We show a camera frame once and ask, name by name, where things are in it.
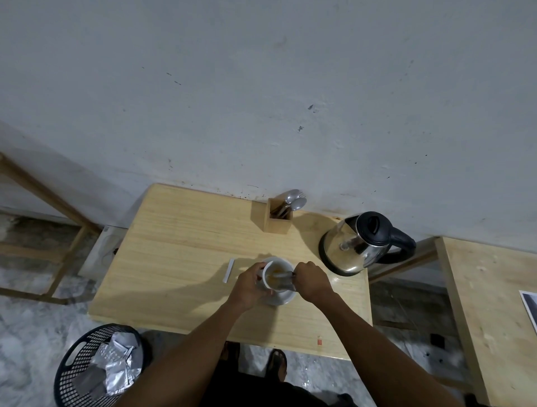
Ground black plastic basket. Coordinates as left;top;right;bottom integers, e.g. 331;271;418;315
54;323;146;407

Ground stainless steel electric kettle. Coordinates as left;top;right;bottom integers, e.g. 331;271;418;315
321;212;417;275

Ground white saucer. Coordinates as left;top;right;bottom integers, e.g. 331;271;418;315
262;273;297;307

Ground wooden utensil holder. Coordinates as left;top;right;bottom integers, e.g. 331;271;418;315
251;197;293;234

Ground pile of silver foil wrappers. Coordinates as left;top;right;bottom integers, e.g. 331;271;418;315
77;332;143;400

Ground light wooden side table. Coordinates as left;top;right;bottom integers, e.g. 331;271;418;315
368;236;537;407

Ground large metal spoon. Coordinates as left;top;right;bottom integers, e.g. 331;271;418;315
278;189;302;219

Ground person's right hand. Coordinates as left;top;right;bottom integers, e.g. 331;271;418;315
292;261;336;304

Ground person's right forearm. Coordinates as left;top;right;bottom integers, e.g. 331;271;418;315
301;291;464;407

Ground white cup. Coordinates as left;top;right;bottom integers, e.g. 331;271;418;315
262;257;294;293

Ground white panel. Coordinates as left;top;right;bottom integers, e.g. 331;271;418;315
77;226;129;282

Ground small metal spoon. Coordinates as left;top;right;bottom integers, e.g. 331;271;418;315
282;197;308;219

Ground person's left hand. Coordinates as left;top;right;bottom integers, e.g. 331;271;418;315
229;262;273;312

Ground person's dark shorts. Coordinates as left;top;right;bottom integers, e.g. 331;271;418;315
206;369;359;407

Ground person's left forearm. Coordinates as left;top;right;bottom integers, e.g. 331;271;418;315
124;295;252;407

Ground wooden frame rack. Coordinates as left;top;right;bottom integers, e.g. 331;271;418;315
0;152;104;305

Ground person's right sandal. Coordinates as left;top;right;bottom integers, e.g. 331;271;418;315
266;349;288;381

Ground printed paper sheet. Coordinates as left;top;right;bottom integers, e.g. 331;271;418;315
519;290;537;330

